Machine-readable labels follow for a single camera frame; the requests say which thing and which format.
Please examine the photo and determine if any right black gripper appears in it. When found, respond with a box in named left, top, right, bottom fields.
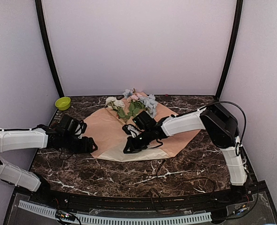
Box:
left=124, top=129, right=153, bottom=153

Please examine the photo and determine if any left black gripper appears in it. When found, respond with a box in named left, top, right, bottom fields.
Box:
left=62, top=134, right=97, bottom=154

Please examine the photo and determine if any peach wrapping paper sheet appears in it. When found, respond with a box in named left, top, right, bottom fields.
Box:
left=84, top=108, right=200, bottom=162

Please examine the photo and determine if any pink fake flower stem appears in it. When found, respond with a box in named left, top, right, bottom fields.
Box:
left=127, top=93, right=146, bottom=117

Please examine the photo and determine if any blue fake flower bunch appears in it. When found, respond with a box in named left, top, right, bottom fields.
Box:
left=123, top=88, right=158, bottom=118

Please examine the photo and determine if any white fake flower stem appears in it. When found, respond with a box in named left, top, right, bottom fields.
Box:
left=105, top=97, right=130, bottom=124

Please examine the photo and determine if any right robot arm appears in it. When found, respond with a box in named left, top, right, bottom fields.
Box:
left=123, top=101, right=247, bottom=203

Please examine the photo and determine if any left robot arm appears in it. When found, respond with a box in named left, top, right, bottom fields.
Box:
left=0, top=115, right=98, bottom=204

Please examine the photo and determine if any green plastic bowl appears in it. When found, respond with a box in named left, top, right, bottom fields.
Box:
left=55, top=97, right=71, bottom=111

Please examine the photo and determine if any small circuit board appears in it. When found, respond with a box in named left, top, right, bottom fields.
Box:
left=55, top=210, right=76, bottom=221

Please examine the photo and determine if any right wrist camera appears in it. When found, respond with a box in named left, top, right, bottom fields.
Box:
left=122, top=124, right=141, bottom=138

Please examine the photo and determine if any white slotted cable duct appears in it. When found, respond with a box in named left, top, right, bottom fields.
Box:
left=18, top=200, right=212, bottom=225

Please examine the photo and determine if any left black frame post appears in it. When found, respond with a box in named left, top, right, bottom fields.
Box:
left=35, top=0, right=65, bottom=98

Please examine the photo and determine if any black frame post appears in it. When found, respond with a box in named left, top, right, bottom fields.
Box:
left=35, top=0, right=65, bottom=98
left=215, top=0, right=243, bottom=101

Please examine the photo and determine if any right black frame post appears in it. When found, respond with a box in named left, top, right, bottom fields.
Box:
left=215, top=0, right=243, bottom=101

